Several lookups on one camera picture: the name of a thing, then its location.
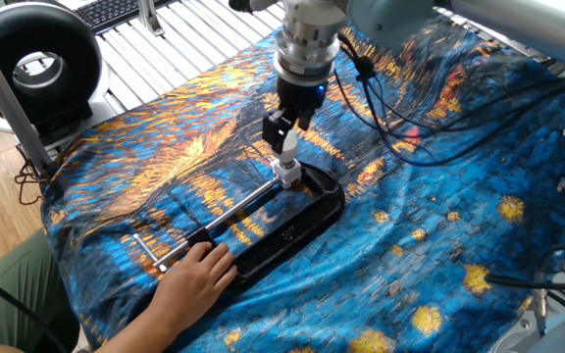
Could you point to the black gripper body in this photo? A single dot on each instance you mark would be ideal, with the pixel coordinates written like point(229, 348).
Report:
point(299, 98)

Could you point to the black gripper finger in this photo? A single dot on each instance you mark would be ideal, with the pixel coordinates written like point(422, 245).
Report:
point(306, 120)
point(277, 132)

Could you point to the metal lamp stand with socket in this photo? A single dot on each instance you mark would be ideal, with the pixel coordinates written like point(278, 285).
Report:
point(287, 235)

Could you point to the person's right forearm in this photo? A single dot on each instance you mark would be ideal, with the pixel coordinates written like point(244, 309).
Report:
point(135, 333)

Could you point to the white bulb socket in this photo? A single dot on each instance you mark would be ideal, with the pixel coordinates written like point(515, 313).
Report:
point(287, 172)

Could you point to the person's right hand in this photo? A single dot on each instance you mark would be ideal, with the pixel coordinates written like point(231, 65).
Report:
point(194, 287)

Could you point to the black knob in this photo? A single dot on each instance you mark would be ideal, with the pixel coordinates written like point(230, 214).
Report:
point(241, 5)

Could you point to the starry night painting tablecloth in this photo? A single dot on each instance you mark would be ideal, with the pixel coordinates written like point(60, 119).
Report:
point(434, 220)

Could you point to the black keyboard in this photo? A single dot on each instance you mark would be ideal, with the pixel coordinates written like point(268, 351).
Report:
point(106, 12)

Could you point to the perforated metal plate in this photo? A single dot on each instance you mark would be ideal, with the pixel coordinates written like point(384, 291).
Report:
point(508, 43)

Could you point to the white wrist sensor mount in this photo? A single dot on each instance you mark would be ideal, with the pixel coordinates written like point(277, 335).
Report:
point(312, 5)

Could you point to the aluminium upright bracket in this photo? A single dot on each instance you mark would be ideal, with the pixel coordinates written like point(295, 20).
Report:
point(147, 15)

